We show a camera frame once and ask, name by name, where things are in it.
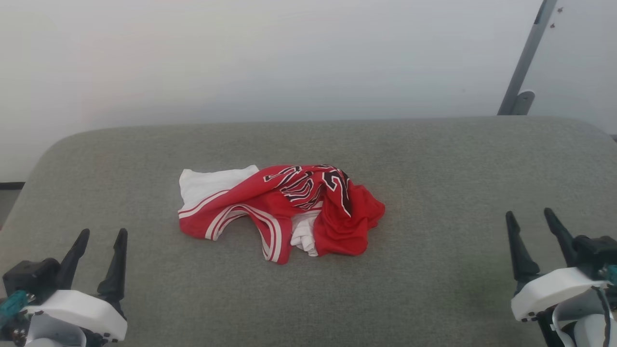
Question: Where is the grey metal pole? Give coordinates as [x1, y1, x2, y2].
[497, 0, 559, 116]

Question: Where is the grey upholstered sofa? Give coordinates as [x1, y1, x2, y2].
[0, 116, 617, 347]

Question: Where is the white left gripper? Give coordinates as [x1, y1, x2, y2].
[23, 228, 129, 343]

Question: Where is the teal left cable connector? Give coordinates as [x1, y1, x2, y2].
[0, 290, 30, 329]

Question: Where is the red and white basketball jersey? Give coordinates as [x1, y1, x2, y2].
[177, 164, 386, 265]

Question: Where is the grey round pole bracket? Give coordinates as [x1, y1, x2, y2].
[511, 90, 536, 116]

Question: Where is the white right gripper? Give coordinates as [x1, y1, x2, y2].
[505, 208, 610, 322]

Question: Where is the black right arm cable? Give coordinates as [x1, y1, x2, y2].
[591, 285, 615, 347]

